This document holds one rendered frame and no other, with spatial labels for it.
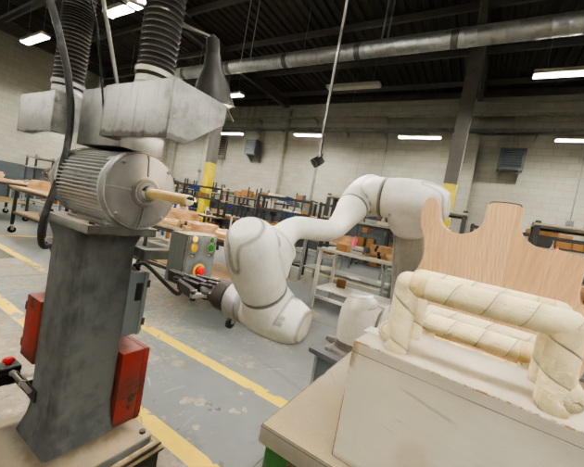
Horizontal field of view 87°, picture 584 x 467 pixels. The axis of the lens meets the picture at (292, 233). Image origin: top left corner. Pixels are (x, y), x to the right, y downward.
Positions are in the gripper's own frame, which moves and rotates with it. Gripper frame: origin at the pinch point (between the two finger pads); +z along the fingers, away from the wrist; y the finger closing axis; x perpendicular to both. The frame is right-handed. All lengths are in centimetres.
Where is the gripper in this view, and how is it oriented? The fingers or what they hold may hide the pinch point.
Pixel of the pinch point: (178, 277)
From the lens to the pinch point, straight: 92.9
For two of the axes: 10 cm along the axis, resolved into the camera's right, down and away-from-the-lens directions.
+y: 5.3, -0.9, 8.4
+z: -8.4, -1.8, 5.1
